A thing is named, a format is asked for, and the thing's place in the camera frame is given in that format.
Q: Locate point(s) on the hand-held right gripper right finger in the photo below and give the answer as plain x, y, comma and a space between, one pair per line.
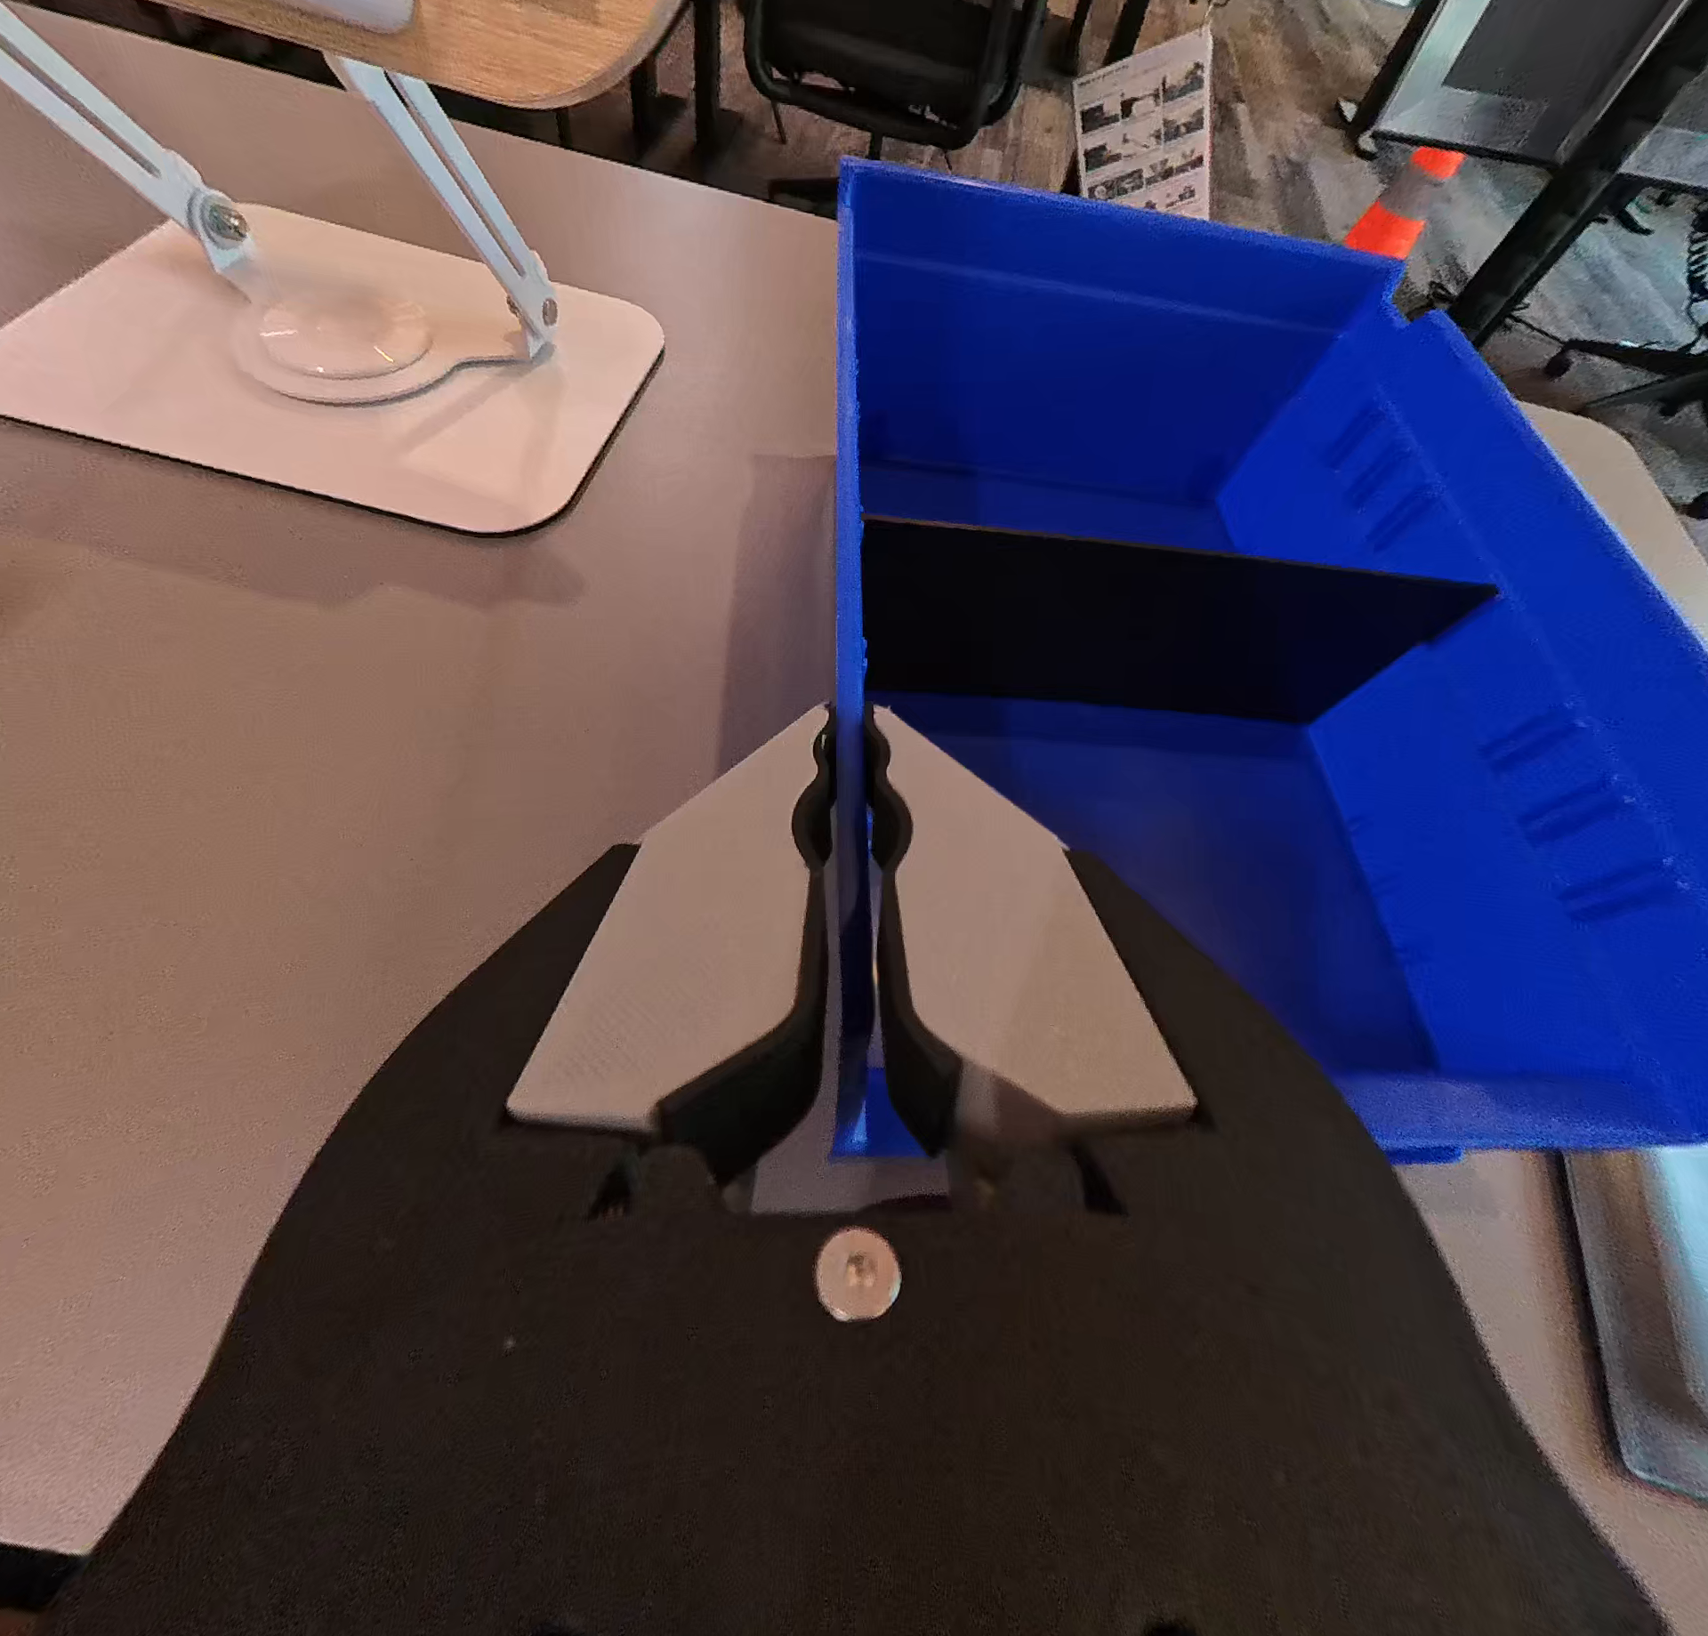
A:
1028, 968

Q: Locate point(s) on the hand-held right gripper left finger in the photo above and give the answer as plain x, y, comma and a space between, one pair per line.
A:
667, 968

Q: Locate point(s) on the blue plastic bin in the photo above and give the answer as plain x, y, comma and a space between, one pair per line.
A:
1134, 327

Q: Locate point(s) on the black bin divider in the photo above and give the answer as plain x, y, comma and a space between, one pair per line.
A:
1134, 621

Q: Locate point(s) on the white wooden document stand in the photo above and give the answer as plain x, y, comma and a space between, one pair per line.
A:
440, 434

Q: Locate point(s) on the grey flat tray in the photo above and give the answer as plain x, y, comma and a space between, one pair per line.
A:
1655, 1315

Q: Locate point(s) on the orange traffic cone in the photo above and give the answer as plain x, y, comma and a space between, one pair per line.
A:
1401, 215

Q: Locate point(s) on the printed picture sheet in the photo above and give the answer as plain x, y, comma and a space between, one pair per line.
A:
1148, 127

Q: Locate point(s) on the black office chair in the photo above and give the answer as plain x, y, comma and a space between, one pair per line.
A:
1634, 354
867, 7

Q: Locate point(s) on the black metal rack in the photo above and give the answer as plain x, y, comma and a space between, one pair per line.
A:
1575, 7

